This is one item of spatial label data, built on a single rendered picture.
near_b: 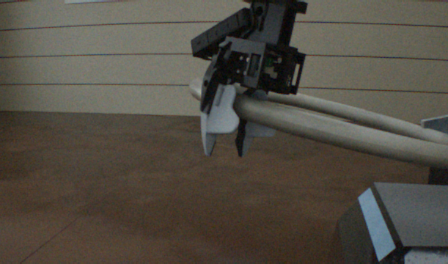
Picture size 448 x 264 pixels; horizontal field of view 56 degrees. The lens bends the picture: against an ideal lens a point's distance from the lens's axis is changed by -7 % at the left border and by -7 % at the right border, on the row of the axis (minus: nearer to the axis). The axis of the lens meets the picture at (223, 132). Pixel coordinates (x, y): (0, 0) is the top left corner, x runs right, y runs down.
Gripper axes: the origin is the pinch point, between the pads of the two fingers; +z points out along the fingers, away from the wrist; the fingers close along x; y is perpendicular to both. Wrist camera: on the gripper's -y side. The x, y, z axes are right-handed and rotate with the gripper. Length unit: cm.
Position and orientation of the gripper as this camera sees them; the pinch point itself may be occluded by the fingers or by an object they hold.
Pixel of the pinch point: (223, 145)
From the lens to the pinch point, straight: 58.5
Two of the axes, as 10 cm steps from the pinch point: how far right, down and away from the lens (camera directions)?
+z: -2.1, 9.6, 1.7
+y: 6.2, 2.7, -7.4
